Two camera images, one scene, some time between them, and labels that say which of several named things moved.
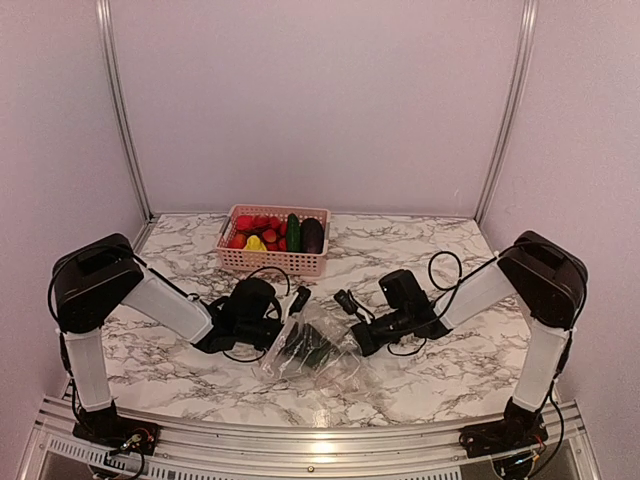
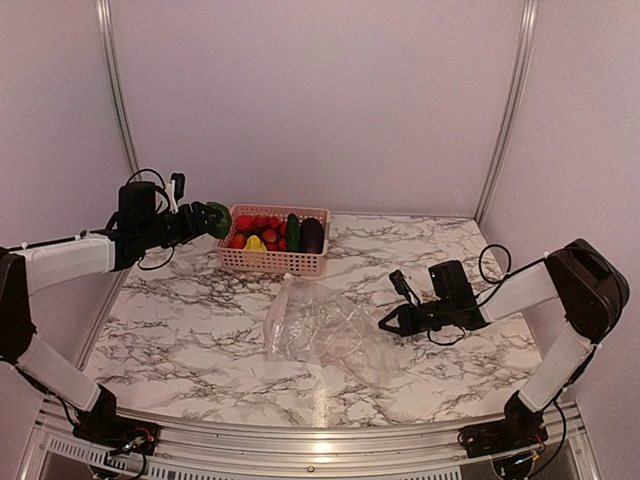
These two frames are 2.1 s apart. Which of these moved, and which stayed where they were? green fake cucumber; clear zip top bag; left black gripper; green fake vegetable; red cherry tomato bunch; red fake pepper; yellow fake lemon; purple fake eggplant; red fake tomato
Moved: left black gripper; green fake vegetable; clear zip top bag
Stayed: red cherry tomato bunch; green fake cucumber; purple fake eggplant; red fake pepper; red fake tomato; yellow fake lemon
